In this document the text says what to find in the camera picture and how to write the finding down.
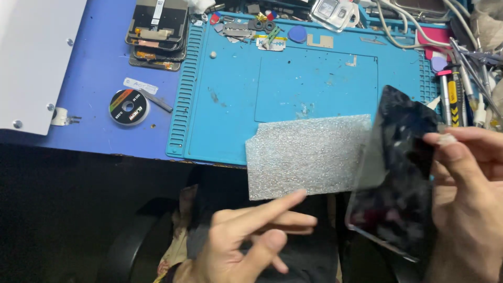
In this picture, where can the stack of phone screens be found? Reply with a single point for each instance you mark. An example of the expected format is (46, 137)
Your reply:
(158, 31)

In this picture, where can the black chair armrest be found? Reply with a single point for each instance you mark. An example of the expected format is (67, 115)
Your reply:
(129, 243)

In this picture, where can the grey metal blade tool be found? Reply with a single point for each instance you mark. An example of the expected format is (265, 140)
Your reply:
(157, 101)

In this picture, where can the black phone screen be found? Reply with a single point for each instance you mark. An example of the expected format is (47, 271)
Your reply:
(397, 177)

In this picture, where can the pink capped screwdriver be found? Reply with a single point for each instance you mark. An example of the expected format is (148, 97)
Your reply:
(445, 96)

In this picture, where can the white metal panel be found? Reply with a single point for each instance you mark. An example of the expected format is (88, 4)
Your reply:
(31, 59)

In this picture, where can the blue round pry pick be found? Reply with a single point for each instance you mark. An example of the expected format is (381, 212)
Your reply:
(297, 34)

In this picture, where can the clear plastic case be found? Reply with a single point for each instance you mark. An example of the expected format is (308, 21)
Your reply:
(332, 13)

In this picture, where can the silver tweezers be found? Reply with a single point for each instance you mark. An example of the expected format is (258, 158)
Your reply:
(473, 70)

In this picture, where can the beige metal bracket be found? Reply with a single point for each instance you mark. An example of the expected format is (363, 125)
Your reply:
(319, 41)

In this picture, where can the red blue pry pick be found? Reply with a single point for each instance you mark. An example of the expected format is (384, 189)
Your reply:
(215, 18)

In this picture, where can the blue silicone repair mat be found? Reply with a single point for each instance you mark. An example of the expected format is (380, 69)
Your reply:
(235, 102)

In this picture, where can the silver razor blade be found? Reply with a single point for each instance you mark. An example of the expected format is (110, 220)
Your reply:
(237, 30)

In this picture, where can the white paper label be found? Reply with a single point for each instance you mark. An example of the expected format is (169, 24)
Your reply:
(139, 85)

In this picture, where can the person's right hand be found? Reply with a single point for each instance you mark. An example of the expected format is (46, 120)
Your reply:
(467, 204)

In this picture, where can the person's left hand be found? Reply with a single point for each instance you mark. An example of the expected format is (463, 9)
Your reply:
(228, 243)

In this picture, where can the yellow black screwdriver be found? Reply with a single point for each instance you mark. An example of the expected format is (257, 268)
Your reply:
(454, 98)

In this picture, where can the purple pry pick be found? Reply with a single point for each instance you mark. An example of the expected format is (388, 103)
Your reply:
(439, 64)

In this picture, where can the heap of repair tools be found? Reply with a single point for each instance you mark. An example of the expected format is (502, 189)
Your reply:
(283, 6)

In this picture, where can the pink flat pad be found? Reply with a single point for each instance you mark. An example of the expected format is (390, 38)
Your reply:
(432, 37)

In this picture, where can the grey bubble wrap sheet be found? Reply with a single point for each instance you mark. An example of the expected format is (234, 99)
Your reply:
(306, 157)

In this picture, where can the small white clip part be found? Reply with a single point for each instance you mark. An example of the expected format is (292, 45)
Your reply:
(61, 116)

